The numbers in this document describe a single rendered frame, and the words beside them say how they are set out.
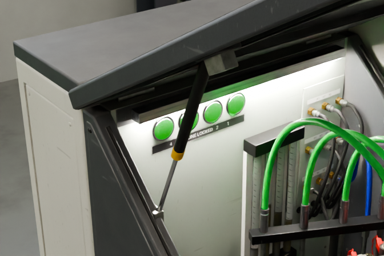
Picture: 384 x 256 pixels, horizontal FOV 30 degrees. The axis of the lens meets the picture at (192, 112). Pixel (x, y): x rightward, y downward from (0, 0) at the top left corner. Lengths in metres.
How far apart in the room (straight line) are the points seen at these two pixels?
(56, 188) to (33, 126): 0.14
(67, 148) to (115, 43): 0.24
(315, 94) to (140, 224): 0.58
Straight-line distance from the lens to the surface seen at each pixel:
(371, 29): 1.66
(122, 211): 1.28
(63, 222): 1.56
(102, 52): 1.42
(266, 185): 1.50
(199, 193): 1.50
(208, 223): 1.56
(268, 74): 1.46
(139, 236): 1.25
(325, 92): 1.66
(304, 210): 1.56
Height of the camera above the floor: 2.00
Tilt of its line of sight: 26 degrees down
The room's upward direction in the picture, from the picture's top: 1 degrees counter-clockwise
